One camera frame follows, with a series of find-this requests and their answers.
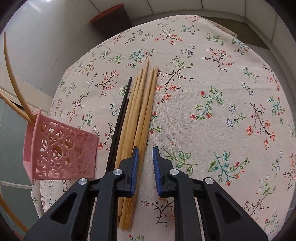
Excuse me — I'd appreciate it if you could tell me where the black chopstick one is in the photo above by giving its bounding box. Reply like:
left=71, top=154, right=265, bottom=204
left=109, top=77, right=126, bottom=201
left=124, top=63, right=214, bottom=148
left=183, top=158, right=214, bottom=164
left=105, top=77, right=132, bottom=173

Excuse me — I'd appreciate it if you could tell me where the bamboo chopstick four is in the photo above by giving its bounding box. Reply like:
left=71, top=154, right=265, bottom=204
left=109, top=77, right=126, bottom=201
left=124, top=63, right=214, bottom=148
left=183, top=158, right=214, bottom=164
left=117, top=57, right=150, bottom=218

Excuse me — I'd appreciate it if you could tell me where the dark trash bin red liner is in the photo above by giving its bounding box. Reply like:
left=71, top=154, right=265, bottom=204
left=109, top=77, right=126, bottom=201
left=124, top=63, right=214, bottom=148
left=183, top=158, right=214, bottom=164
left=90, top=3, right=133, bottom=39

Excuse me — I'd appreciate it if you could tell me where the floral tablecloth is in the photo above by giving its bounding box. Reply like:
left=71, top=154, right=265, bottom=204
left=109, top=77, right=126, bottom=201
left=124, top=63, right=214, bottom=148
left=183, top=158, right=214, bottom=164
left=31, top=14, right=296, bottom=241

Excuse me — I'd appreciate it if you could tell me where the bamboo chopstick five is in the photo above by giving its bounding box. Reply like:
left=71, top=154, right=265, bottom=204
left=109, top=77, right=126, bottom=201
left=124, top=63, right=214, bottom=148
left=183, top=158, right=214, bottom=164
left=119, top=67, right=159, bottom=230

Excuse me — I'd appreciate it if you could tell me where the bamboo chopstick two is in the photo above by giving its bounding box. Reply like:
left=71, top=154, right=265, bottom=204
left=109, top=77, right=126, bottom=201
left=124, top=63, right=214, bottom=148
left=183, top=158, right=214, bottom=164
left=0, top=92, right=31, bottom=123

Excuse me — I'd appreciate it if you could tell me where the bamboo chopstick six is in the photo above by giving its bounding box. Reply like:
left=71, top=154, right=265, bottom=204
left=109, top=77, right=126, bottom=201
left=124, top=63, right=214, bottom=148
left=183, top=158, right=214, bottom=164
left=122, top=67, right=159, bottom=230

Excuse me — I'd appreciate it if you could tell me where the glass sliding door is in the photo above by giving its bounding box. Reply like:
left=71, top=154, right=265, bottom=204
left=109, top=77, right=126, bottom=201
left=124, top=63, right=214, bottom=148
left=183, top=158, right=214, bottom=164
left=0, top=100, right=39, bottom=228

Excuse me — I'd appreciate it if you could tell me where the bamboo chopstick three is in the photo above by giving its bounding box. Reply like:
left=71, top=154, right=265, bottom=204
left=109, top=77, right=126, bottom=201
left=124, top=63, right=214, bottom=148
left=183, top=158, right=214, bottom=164
left=116, top=79, right=140, bottom=220

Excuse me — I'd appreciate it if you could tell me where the pink perforated utensil holder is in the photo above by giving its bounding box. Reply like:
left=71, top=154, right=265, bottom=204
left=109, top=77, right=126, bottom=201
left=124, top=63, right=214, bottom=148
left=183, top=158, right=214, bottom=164
left=23, top=109, right=98, bottom=182

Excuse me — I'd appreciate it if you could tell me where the black chopstick two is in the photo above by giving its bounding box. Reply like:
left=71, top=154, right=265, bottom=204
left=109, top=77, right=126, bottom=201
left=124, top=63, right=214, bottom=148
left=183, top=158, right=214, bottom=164
left=108, top=98, right=130, bottom=172

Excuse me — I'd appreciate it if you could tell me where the bamboo chopstick one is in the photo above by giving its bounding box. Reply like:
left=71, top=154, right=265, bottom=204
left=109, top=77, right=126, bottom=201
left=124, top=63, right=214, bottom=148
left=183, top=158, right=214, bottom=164
left=1, top=32, right=36, bottom=123

